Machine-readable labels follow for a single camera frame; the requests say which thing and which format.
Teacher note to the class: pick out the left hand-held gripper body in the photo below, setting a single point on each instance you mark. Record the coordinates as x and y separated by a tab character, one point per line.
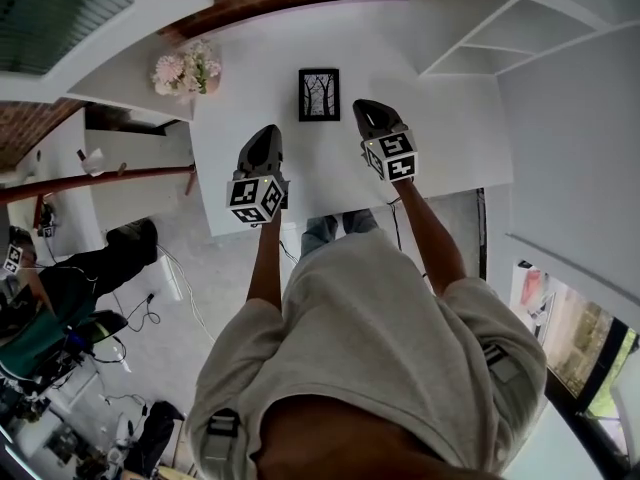
256	195

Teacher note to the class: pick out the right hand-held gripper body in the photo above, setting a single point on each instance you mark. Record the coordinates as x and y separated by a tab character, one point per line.
392	155

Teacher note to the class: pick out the black picture frame tree print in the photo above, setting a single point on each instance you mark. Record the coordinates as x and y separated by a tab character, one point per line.
319	95

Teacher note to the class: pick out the person's right forearm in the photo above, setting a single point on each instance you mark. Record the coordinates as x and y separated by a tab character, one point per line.
432	238

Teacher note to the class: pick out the person's left forearm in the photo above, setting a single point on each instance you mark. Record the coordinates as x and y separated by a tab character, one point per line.
266	263

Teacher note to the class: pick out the person's legs in jeans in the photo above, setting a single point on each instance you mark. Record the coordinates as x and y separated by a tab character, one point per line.
320	230

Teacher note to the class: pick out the white power strip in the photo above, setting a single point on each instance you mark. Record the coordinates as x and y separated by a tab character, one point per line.
171	274

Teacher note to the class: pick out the black upright pole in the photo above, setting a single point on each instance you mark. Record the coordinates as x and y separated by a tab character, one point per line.
481	233

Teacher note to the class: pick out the pink flower bouquet in vase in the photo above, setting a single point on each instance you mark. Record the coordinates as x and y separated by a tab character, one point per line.
184	73

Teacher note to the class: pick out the white crumpled paper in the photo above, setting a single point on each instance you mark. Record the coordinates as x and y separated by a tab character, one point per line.
95	161

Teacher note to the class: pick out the person's beige shirt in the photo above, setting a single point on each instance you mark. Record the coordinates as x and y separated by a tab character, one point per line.
365	328

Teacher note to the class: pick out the white open shelf unit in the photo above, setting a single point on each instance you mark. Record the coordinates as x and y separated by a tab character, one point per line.
520	23

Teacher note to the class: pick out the green window shutter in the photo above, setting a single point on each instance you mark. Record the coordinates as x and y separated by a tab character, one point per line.
50	13

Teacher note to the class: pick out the black framed window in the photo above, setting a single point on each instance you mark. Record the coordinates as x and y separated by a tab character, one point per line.
590	363

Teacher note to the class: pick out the red metal rail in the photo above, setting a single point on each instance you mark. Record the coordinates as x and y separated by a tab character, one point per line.
100	179

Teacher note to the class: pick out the wall poster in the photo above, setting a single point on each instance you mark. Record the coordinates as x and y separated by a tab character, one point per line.
536	298

